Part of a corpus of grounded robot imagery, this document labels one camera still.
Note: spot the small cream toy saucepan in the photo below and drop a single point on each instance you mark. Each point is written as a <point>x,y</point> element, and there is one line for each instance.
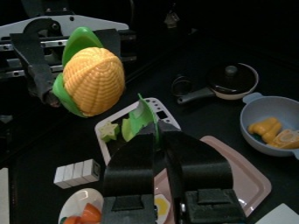
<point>241,90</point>

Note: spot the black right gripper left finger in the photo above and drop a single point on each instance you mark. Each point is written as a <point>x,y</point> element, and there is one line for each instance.
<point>130,166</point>

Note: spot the toy fried egg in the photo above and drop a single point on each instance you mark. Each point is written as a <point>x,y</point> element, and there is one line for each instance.
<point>162,205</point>

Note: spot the yellow toy food piece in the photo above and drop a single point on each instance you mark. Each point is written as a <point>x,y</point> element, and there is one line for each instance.
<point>266,127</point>

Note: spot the orange toy carrot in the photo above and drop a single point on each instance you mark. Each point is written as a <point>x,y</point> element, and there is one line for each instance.
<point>90,214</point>

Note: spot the black pan lid with knob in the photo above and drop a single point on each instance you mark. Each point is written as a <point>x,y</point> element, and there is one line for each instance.
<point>231,78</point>

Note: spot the white segmented block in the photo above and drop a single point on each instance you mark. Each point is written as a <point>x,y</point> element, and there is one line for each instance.
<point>78,173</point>

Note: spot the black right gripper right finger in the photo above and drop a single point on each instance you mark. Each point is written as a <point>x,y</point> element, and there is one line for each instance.
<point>198,172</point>

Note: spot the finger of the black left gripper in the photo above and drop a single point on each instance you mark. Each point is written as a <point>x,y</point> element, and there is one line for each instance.
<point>111,39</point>
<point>35,64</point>

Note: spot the thin green corn husk leaf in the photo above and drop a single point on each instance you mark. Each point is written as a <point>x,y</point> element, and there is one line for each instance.
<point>142,118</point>

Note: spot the green star fruit slice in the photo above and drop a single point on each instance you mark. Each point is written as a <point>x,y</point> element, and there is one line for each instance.
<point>108,131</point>

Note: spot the white perforated tray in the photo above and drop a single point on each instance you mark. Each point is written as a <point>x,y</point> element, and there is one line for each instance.
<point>107,147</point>

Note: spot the white flat box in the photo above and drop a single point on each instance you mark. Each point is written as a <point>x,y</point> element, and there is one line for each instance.
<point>282,215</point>

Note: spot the white round plate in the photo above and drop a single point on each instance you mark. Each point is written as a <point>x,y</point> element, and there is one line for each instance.
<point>79,198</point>

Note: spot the grey-blue toy pot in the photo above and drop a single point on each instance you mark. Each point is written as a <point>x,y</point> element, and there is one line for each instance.
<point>265,108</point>

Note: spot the white board edge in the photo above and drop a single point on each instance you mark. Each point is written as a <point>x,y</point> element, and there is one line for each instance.
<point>3,195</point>

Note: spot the yellow toy corn cob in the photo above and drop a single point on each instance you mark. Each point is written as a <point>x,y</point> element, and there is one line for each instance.
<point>79,39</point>
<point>95,81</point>

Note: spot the orange sliced toy food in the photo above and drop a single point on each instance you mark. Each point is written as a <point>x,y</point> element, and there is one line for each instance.
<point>287,140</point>

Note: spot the pink plastic tray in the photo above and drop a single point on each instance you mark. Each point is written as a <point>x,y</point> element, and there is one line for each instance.
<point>245,178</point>

